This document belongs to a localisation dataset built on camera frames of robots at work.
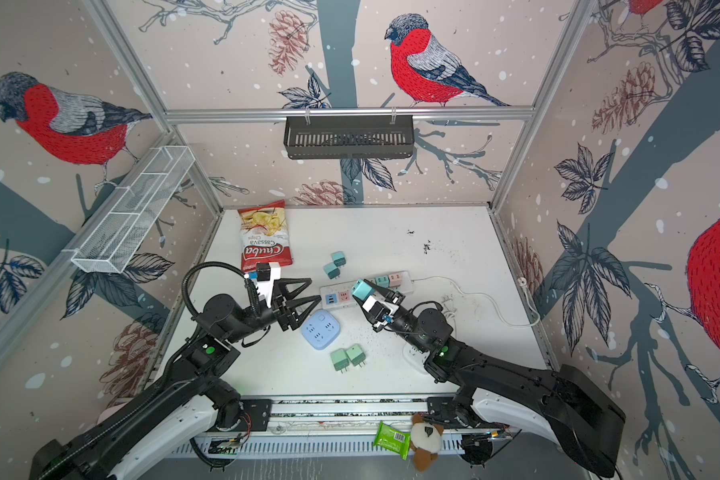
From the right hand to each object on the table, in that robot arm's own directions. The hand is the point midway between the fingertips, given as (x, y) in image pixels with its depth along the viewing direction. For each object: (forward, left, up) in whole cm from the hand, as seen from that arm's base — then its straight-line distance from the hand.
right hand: (360, 289), depth 70 cm
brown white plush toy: (-27, -16, -22) cm, 38 cm away
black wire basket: (+60, +9, +5) cm, 61 cm away
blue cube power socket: (-2, +13, -21) cm, 24 cm away
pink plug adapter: (+14, -9, -18) cm, 24 cm away
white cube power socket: (-7, -14, -23) cm, 28 cm away
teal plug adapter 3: (+13, -5, -17) cm, 21 cm away
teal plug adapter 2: (+19, +13, -22) cm, 32 cm away
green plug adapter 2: (-8, +2, -22) cm, 24 cm away
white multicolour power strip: (+9, +8, -21) cm, 24 cm away
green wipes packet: (-27, -8, -23) cm, 36 cm away
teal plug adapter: (+25, +11, -22) cm, 35 cm away
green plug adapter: (-9, +6, -23) cm, 25 cm away
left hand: (-4, +10, +5) cm, 12 cm away
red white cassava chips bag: (+31, +39, -17) cm, 53 cm away
